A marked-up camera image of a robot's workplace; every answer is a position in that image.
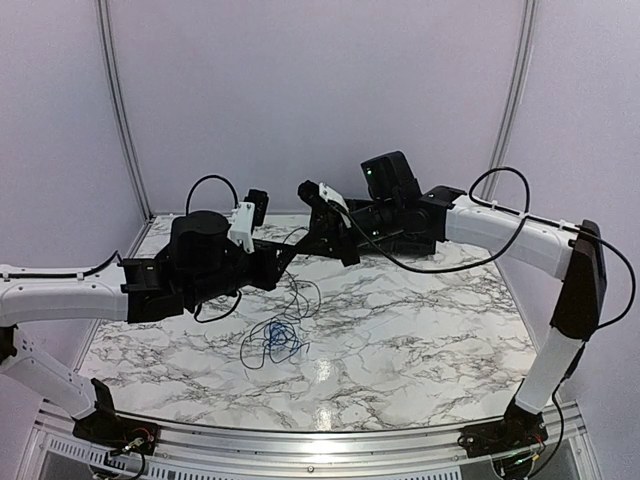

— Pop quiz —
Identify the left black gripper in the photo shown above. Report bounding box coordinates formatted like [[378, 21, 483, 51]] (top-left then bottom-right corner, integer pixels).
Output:
[[187, 238, 296, 306]]

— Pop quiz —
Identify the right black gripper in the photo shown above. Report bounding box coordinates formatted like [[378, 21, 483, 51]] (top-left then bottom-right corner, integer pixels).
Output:
[[295, 197, 402, 267]]

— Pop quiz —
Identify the blue wire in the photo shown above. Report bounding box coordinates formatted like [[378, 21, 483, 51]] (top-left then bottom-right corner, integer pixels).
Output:
[[262, 319, 311, 364]]

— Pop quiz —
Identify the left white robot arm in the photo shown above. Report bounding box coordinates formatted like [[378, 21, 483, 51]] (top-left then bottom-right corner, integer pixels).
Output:
[[1, 211, 295, 445]]

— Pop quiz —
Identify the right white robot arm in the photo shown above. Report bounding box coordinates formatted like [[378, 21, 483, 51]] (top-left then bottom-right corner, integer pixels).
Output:
[[296, 151, 607, 448]]

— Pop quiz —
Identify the black compartment tray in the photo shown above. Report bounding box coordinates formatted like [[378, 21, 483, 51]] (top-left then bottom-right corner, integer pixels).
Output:
[[346, 199, 436, 257]]

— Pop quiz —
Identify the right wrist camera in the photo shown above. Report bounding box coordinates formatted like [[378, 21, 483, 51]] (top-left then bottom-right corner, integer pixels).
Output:
[[297, 180, 348, 211]]

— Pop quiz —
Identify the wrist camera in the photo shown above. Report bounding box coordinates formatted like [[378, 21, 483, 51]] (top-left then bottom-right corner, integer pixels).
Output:
[[227, 189, 269, 254], [297, 180, 348, 211]]

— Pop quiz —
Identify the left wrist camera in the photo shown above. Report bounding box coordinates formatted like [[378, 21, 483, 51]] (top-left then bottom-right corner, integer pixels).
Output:
[[227, 189, 269, 254]]

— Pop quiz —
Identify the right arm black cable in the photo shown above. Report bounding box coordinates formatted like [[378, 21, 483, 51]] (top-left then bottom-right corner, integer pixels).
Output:
[[344, 166, 639, 329]]

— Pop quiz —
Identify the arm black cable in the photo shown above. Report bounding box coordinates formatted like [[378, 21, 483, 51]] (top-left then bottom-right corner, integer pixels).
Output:
[[344, 166, 639, 329], [184, 173, 244, 324]]

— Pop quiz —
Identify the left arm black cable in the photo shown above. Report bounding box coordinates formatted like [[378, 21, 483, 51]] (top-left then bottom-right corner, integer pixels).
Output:
[[184, 173, 244, 324]]

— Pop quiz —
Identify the right aluminium frame post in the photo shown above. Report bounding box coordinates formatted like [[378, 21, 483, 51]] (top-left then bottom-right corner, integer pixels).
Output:
[[489, 0, 539, 168]]

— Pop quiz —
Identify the aluminium frame post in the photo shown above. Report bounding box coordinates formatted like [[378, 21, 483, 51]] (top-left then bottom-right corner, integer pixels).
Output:
[[489, 0, 539, 168], [95, 0, 154, 222]]

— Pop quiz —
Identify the aluminium front rail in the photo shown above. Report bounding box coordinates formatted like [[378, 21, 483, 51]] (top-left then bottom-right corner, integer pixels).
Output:
[[16, 401, 602, 479]]

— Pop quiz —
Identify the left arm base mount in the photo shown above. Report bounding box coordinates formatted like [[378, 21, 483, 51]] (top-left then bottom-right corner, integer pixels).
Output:
[[73, 379, 160, 456]]

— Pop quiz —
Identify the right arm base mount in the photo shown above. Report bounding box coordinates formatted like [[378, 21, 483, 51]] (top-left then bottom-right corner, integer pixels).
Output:
[[457, 398, 548, 458]]

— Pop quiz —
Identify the left aluminium frame post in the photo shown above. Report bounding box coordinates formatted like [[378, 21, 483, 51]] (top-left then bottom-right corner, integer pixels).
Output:
[[95, 0, 154, 222]]

